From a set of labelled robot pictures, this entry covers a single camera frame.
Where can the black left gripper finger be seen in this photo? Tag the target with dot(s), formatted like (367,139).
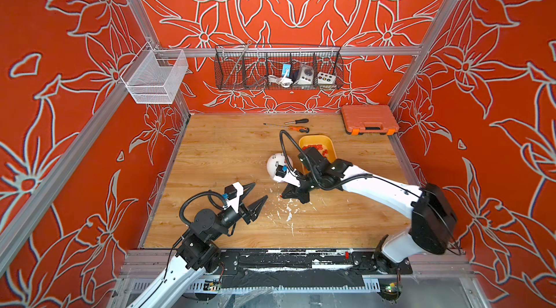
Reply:
(247,189)
(254,210)

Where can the yellow plastic tray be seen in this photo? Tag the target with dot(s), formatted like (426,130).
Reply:
(323,145)

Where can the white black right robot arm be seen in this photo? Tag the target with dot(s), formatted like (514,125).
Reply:
(430,219)

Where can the white dome screw fixture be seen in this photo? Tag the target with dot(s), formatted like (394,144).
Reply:
(274,161)

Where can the blue grey power strip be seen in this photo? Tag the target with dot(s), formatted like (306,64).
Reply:
(286,70)

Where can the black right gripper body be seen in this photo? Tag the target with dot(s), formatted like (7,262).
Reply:
(310,181)

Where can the orange handled long screwdriver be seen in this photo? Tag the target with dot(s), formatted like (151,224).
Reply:
(300,129)

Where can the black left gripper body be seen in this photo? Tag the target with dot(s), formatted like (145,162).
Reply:
(227,220)

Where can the small black screwdriver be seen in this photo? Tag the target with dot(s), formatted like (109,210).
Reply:
(296,122)

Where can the black wire wall basket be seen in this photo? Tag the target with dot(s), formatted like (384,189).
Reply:
(258,66)

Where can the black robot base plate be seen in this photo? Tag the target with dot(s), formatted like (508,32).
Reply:
(305,269)

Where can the white button box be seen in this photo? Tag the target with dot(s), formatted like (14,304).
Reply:
(325,79)

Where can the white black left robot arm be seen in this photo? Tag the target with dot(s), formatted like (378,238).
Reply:
(208,216)

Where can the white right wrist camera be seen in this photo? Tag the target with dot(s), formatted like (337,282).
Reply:
(284,175)

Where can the orange plastic tool case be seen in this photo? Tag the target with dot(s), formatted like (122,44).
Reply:
(368,119)

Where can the clear plastic wall bin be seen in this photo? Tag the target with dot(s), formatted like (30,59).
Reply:
(153,76)

